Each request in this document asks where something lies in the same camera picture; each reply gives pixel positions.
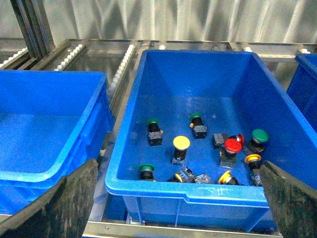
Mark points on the metal roller rack frame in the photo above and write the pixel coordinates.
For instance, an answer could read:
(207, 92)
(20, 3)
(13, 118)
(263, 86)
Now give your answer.
(120, 58)

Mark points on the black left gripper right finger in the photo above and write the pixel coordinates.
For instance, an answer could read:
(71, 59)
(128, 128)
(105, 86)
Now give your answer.
(293, 204)

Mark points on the yellow mushroom push button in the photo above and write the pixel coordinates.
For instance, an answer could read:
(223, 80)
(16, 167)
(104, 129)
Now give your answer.
(181, 144)

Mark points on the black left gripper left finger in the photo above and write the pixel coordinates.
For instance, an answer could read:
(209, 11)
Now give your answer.
(61, 212)

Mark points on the green push button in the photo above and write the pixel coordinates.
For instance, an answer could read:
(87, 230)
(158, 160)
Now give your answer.
(154, 132)
(256, 144)
(199, 130)
(146, 172)

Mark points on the loose contact block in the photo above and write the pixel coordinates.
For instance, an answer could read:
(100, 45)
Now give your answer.
(203, 178)

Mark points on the green push button left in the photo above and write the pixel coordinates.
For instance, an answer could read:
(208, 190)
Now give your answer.
(154, 132)

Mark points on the green push button front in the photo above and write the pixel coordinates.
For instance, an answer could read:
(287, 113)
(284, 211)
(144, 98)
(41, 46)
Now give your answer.
(146, 172)

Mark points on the yellow push button front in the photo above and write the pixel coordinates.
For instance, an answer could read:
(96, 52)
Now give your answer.
(228, 179)

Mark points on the yellow push button lying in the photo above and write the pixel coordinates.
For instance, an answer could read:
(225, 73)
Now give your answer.
(185, 175)

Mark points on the green push button right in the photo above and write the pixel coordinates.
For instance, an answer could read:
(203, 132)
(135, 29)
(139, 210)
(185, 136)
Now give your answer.
(256, 144)

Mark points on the blue bin far left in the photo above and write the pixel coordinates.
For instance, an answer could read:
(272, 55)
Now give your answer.
(51, 122)

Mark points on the yellow push button right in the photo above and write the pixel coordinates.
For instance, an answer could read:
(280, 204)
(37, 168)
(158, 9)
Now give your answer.
(254, 164)

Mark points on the red mushroom push button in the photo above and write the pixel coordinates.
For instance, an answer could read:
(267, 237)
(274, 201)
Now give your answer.
(228, 153)

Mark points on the blue bin with buttons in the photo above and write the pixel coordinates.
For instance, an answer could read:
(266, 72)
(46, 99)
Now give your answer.
(235, 93)

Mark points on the blue target bin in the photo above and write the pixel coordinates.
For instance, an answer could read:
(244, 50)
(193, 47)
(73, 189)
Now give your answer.
(303, 87)

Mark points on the green push button middle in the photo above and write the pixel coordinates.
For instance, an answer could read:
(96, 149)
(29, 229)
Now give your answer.
(199, 130)

